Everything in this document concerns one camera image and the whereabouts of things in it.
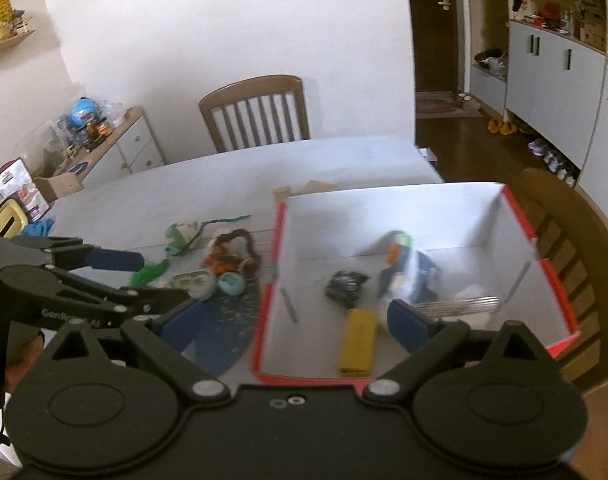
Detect wooden blocks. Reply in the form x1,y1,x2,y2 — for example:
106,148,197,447
296,179,337,196

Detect blue round toy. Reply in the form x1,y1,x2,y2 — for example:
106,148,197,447
71,97,100,126

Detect pale green round case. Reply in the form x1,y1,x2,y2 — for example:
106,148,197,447
171,270,219,301

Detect grey wall cabinet unit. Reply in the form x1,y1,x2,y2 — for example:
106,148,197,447
464,0,608,188

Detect green white corded toy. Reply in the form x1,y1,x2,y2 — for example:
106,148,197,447
165,215,252,257

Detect yellow tissue box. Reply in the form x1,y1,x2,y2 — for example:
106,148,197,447
0,199,34,238

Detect dark blue placemat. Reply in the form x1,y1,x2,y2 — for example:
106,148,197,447
181,280,262,378

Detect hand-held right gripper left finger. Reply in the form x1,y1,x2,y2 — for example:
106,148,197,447
34,300,232,405

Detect black packet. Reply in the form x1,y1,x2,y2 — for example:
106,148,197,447
325,270,369,308

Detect red white snack package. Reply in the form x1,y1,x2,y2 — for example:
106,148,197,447
0,157,49,221

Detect red cardboard box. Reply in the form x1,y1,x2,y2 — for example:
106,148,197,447
251,181,582,386

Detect dark wooden door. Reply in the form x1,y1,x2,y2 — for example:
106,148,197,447
404,0,472,93

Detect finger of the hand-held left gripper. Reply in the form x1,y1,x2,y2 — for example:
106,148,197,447
8,235,145,272
0,265,197,318

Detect green cloth strip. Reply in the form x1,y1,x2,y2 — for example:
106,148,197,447
128,257,169,286

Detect patterned door mat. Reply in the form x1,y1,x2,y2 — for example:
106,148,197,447
416,95,485,120

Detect brown cardboard box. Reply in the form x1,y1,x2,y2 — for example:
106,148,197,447
581,15,607,46

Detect brown bead bracelet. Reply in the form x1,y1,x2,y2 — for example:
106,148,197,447
211,229,265,281

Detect white drawer sideboard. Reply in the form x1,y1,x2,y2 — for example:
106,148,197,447
34,106,167,196

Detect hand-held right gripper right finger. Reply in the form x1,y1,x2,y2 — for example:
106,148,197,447
361,298,560,403

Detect teal round case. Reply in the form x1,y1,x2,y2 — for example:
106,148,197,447
218,272,245,297

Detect blue cloth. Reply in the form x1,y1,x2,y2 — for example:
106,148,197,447
21,217,57,237

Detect row of sneakers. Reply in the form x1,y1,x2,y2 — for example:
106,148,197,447
528,137,582,186

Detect wooden slat-back chair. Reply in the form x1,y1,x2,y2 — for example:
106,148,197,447
199,75,312,153
516,167,608,393

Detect wooden wall shelf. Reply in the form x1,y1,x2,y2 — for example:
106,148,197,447
0,29,37,58

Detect silver foil packet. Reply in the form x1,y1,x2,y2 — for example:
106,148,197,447
414,296,500,318

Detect pile of small toys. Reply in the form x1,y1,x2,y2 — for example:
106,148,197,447
41,102,129,161

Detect open cardboard box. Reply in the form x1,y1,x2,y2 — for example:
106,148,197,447
34,172,84,201

